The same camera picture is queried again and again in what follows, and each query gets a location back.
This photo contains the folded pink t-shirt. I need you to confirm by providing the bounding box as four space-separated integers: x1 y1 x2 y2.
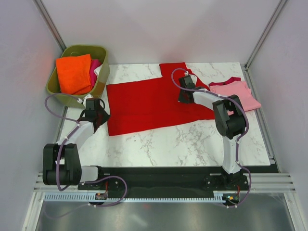
209 81 261 112

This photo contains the left aluminium frame post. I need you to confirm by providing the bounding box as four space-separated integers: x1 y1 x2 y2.
33 0 66 51

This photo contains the white garment in bin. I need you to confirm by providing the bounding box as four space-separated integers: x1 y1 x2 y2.
94 66 102 77

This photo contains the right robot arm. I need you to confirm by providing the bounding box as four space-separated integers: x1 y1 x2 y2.
176 75 249 190

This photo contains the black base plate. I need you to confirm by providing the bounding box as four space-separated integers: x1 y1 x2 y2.
77 165 250 199

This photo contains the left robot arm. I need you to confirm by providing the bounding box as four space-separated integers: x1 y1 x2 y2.
42 98 110 191

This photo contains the magenta t-shirt in bin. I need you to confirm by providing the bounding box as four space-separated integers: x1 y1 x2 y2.
89 59 102 87

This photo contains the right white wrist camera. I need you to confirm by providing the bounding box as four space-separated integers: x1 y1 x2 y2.
184 71 198 85

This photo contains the grey slotted cable duct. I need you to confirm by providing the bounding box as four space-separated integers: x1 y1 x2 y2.
44 192 236 203

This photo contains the red t-shirt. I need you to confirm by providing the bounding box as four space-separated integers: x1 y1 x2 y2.
106 63 214 136

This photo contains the aluminium rail right of table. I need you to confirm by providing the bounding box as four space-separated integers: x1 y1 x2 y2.
241 65 281 173

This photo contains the aluminium rail front crossbar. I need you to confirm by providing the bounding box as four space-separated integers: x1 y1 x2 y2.
33 173 295 193

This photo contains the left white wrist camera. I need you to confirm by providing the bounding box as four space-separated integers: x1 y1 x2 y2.
77 94 93 107

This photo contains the right aluminium frame post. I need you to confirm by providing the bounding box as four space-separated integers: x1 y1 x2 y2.
244 0 289 71

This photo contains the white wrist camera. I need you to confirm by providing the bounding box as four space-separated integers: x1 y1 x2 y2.
184 71 198 85
77 94 93 107

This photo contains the aluminium frame post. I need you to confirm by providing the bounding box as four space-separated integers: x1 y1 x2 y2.
33 0 66 51
244 0 289 71

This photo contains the orange t-shirt in bin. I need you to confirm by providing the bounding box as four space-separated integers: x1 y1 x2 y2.
56 54 92 95

